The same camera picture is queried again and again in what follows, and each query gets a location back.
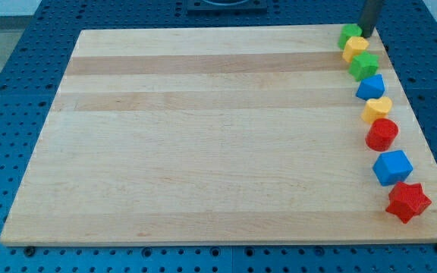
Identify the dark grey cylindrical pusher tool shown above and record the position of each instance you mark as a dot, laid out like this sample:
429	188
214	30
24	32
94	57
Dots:
369	16

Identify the green star block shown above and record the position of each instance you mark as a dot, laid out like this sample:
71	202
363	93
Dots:
364	65

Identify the green hexagon block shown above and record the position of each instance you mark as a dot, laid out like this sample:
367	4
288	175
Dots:
348	31

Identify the yellow hexagon block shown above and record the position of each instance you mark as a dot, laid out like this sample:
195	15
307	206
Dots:
353	47

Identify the red star block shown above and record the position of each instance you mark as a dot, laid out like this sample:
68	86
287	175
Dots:
407	201

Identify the blue pentagon block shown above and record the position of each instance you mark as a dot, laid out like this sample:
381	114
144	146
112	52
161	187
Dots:
371	87

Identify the yellow heart block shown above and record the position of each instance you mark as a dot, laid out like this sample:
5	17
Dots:
376	108

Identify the red cylinder block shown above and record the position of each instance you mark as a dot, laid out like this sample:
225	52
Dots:
381	135

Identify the blue cube block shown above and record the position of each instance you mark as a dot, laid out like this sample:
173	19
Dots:
392	167

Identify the wooden board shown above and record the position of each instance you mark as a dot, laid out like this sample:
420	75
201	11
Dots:
215	136

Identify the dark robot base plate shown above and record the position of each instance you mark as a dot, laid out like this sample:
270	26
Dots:
196	6

